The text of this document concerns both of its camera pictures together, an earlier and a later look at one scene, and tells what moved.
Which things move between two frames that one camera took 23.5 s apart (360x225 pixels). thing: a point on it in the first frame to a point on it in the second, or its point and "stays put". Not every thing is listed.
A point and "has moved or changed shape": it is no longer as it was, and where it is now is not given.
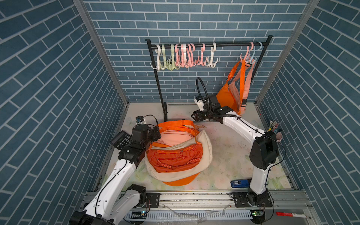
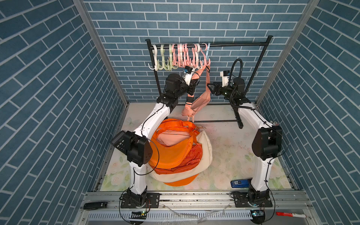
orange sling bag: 232,94 has moved or changed shape
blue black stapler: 240,183 stays put
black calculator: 122,140 stays put
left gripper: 155,133 to 190,87
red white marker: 288,214 stays put
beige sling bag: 203,138 stays put
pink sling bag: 248,73 to 200,97
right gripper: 197,116 to 216,88
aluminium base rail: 216,208 stays put
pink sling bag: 170,137 stays put
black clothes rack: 264,45 stays put
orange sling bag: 184,182 stays put
